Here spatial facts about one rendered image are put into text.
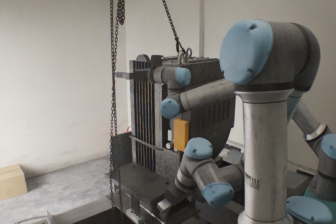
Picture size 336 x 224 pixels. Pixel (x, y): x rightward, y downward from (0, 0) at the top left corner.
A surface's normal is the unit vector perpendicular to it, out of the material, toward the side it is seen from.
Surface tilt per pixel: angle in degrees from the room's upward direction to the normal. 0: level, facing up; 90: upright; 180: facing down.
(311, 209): 7
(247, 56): 83
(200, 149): 25
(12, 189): 90
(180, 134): 90
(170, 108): 90
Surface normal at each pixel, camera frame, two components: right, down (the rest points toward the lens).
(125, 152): 0.53, 0.20
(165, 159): -0.68, 0.17
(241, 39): -0.90, -0.03
